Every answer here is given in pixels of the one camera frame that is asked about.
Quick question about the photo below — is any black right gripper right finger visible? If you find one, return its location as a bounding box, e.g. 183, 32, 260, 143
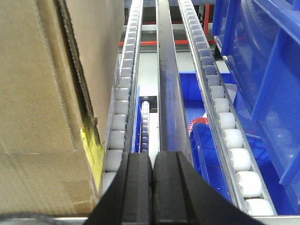
153, 151, 261, 225

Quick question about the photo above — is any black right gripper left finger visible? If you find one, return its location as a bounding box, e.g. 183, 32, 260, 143
84, 153, 153, 225

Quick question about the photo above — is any brown cardboard box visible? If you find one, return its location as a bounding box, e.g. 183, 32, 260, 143
0, 0, 124, 216

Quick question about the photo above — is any lower blue plastic bin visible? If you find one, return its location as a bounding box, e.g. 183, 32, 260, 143
180, 71, 232, 202

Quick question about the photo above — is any left white roller track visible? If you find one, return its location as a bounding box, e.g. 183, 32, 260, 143
101, 0, 143, 194

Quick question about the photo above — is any white roller track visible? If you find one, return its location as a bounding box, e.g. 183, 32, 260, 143
141, 101, 150, 152
178, 0, 277, 216
101, 0, 143, 194

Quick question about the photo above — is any right white roller track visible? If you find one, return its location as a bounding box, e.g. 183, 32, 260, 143
178, 0, 277, 216

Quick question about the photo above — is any red mesh item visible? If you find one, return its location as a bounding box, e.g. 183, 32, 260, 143
188, 117, 209, 135

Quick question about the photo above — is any lower white roller track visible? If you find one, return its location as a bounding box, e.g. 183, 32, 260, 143
141, 101, 150, 152

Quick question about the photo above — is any large blue plastic bin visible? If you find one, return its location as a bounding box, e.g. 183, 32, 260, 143
212, 0, 300, 215

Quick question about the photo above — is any dark metal divider rail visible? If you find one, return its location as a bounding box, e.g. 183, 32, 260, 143
156, 0, 194, 165

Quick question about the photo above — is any red metal rack frame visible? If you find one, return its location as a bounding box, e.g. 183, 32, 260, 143
119, 4, 216, 46

